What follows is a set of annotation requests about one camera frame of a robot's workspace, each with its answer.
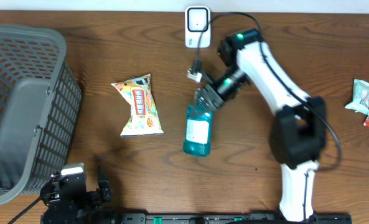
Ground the blue Listerine mouthwash bottle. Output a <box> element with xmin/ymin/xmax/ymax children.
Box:
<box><xmin>183</xmin><ymin>105</ymin><xmax>213</xmax><ymax>157</ymax></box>

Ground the yellow snack chip bag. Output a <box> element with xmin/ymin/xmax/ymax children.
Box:
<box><xmin>111</xmin><ymin>73</ymin><xmax>164</xmax><ymax>137</ymax></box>

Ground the mint green wipes pack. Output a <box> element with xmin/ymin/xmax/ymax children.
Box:
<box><xmin>345</xmin><ymin>79</ymin><xmax>369</xmax><ymax>115</ymax></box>

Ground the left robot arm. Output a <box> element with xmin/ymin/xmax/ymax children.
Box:
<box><xmin>40</xmin><ymin>163</ymin><xmax>121</xmax><ymax>224</ymax></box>

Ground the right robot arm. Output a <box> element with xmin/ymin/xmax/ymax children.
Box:
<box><xmin>189</xmin><ymin>29</ymin><xmax>326</xmax><ymax>222</ymax></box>

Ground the white barcode scanner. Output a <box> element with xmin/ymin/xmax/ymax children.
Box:
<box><xmin>185</xmin><ymin>6</ymin><xmax>212</xmax><ymax>49</ymax></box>

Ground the grey plastic shopping basket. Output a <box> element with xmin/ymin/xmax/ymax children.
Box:
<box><xmin>0</xmin><ymin>24</ymin><xmax>82</xmax><ymax>205</ymax></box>

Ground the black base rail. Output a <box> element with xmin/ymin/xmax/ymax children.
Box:
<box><xmin>113</xmin><ymin>212</ymin><xmax>353</xmax><ymax>224</ymax></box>

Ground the left camera cable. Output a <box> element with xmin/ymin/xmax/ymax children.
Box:
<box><xmin>6</xmin><ymin>195</ymin><xmax>44</xmax><ymax>224</ymax></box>

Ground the camera cable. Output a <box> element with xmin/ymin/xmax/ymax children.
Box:
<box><xmin>6</xmin><ymin>195</ymin><xmax>44</xmax><ymax>224</ymax></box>
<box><xmin>192</xmin><ymin>11</ymin><xmax>343</xmax><ymax>222</ymax></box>

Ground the right camera cable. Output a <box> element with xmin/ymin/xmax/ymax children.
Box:
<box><xmin>192</xmin><ymin>11</ymin><xmax>343</xmax><ymax>222</ymax></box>

